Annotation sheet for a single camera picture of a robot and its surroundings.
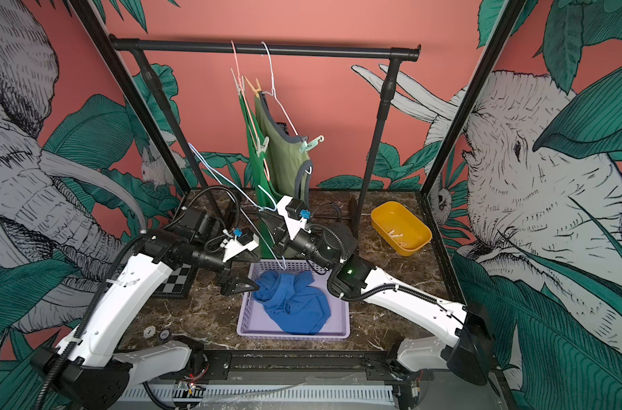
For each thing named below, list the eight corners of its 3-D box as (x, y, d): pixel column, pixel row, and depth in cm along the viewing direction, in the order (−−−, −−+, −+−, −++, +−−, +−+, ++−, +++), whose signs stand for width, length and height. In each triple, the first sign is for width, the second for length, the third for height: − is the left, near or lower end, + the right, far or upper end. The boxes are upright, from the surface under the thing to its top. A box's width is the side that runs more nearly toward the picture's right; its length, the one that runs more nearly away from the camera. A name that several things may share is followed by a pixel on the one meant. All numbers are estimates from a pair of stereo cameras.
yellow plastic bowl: (399, 263, 99) (404, 255, 94) (361, 222, 112) (363, 212, 107) (431, 243, 105) (437, 234, 100) (391, 206, 118) (394, 196, 113)
